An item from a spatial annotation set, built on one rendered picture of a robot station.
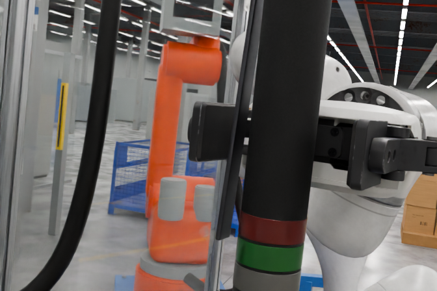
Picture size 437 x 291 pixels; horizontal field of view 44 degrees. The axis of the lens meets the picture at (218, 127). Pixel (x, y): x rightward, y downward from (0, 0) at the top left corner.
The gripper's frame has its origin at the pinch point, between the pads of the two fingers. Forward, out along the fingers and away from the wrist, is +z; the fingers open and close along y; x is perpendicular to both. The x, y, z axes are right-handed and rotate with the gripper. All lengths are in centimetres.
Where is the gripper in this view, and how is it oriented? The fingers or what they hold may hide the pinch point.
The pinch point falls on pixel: (279, 141)
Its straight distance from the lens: 27.2
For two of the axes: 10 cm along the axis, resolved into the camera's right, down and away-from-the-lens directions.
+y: -8.7, -1.2, 4.9
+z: -4.9, 0.0, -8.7
